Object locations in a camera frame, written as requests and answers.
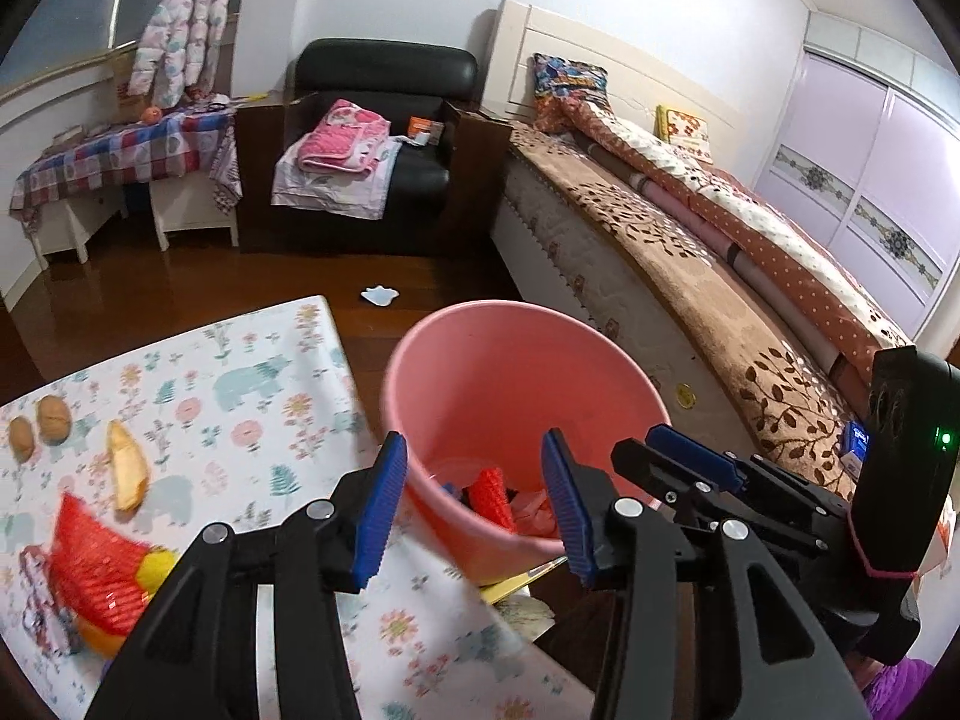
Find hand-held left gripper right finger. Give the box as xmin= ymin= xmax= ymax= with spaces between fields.
xmin=541 ymin=427 xmax=852 ymax=720

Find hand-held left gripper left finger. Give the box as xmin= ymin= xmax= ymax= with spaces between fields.
xmin=86 ymin=431 xmax=410 ymax=720

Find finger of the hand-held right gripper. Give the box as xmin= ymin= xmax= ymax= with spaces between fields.
xmin=611 ymin=439 xmax=848 ymax=563
xmin=645 ymin=424 xmax=852 ymax=522

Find translucent pink plastic bag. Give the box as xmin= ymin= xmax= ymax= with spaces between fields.
xmin=510 ymin=491 xmax=560 ymax=537

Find small red foam net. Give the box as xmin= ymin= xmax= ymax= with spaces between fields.
xmin=466 ymin=467 xmax=518 ymax=533

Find pink plastic bucket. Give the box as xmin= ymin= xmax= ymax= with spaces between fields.
xmin=379 ymin=301 xmax=674 ymax=586

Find yellow flat sheet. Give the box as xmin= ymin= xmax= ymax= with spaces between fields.
xmin=478 ymin=555 xmax=569 ymax=605

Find floral tablecloth table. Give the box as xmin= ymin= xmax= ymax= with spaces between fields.
xmin=0 ymin=295 xmax=593 ymax=720

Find bed with brown blanket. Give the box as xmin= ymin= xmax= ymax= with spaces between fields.
xmin=510 ymin=124 xmax=901 ymax=500

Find orange dotted quilt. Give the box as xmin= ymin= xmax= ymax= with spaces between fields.
xmin=562 ymin=97 xmax=916 ymax=391

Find person's purple clothing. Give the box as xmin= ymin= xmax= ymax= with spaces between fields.
xmin=862 ymin=656 xmax=942 ymax=720

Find bed with patterned bedding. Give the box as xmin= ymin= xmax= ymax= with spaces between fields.
xmin=489 ymin=157 xmax=781 ymax=466

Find pink folded quilt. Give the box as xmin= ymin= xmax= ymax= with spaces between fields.
xmin=585 ymin=142 xmax=848 ymax=376

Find yellowish fruit peel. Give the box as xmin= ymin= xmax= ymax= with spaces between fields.
xmin=105 ymin=420 xmax=151 ymax=515

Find large red foam net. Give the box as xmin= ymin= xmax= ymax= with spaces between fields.
xmin=49 ymin=491 xmax=155 ymax=635

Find white printed sheet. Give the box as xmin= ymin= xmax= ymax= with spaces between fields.
xmin=270 ymin=139 xmax=406 ymax=222

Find yellow floral cushion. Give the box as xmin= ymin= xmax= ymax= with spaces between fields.
xmin=655 ymin=103 xmax=715 ymax=166

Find lilac sliding door wardrobe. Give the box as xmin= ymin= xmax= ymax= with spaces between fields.
xmin=754 ymin=11 xmax=960 ymax=353

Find red patterned hanging cloth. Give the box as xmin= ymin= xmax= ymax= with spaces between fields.
xmin=208 ymin=124 xmax=242 ymax=215

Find pink folded blanket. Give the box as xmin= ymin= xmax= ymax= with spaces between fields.
xmin=298 ymin=97 xmax=392 ymax=177

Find colourful printed pillow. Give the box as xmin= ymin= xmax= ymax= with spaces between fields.
xmin=531 ymin=52 xmax=610 ymax=132

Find cream bed headboard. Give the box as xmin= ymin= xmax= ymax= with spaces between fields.
xmin=480 ymin=0 xmax=758 ymax=188

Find black armchair with wooden arms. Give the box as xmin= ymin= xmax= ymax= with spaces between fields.
xmin=238 ymin=37 xmax=518 ymax=256

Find checkered tablecloth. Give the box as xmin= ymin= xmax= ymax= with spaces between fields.
xmin=9 ymin=101 xmax=239 ymax=222

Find pink puffer jacket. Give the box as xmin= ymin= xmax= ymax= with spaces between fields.
xmin=126 ymin=0 xmax=230 ymax=107

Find large window with white frame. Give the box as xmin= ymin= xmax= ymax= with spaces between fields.
xmin=0 ymin=0 xmax=196 ymax=91

